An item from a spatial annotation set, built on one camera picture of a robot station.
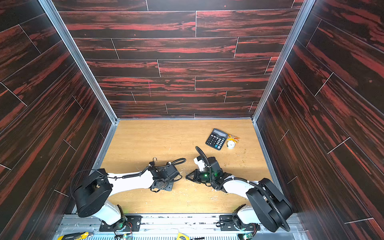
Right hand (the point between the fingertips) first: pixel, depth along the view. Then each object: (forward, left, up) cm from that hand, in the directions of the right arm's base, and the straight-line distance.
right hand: (188, 175), depth 84 cm
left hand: (-4, +11, -7) cm, 13 cm away
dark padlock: (+10, +24, -6) cm, 27 cm away
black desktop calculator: (+29, -19, -4) cm, 35 cm away
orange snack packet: (+32, -30, -4) cm, 44 cm away
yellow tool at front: (-28, +1, -4) cm, 29 cm away
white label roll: (+26, -28, -5) cm, 39 cm away
